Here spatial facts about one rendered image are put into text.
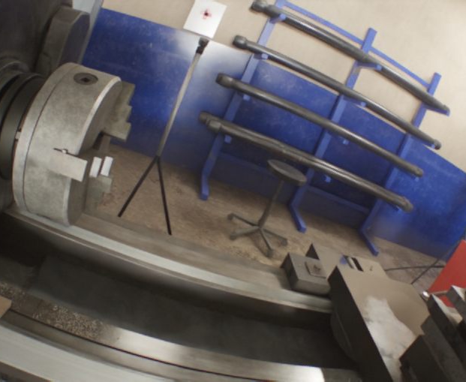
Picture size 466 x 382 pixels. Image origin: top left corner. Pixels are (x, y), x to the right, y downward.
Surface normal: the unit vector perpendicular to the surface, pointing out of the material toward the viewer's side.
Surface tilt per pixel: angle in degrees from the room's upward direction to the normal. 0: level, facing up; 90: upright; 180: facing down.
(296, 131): 90
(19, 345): 36
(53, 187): 96
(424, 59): 90
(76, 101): 43
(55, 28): 90
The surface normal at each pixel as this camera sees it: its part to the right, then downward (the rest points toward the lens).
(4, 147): 0.06, 0.45
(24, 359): 0.35, -0.45
